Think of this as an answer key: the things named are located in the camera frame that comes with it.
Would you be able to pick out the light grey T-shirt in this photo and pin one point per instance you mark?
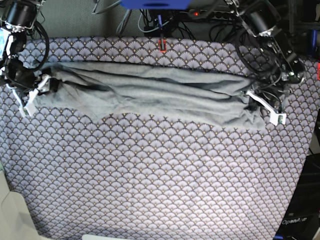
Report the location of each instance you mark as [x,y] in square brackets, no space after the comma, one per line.
[97,89]

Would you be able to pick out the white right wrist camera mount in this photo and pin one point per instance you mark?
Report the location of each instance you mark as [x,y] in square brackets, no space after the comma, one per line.
[26,98]

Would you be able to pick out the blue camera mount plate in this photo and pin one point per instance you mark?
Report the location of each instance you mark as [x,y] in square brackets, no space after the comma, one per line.
[156,4]

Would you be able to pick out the red table clamp right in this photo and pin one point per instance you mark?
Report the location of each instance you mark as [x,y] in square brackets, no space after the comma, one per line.
[318,71]

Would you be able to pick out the black power strip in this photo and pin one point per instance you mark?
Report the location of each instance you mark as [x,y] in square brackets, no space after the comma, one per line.
[209,15]

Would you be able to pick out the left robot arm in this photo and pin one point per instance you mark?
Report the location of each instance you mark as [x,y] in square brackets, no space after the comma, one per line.
[260,20]

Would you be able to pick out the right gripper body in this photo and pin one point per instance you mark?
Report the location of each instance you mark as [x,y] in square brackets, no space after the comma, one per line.
[23,81]

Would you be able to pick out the black OpenArm box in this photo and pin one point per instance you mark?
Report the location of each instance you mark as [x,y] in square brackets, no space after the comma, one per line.
[302,218]

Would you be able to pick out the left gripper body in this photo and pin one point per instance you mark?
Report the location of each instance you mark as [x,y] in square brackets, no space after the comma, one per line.
[273,93]

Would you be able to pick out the fan-patterned purple table cloth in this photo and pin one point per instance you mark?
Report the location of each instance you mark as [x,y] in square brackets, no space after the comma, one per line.
[148,177]

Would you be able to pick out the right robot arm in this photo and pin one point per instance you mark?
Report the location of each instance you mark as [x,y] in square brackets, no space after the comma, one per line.
[18,22]

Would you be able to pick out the red table clamp centre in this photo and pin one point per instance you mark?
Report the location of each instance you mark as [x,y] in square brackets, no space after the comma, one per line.
[162,45]

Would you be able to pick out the red table clamp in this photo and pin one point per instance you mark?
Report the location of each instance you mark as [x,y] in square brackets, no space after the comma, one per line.
[318,71]
[162,45]

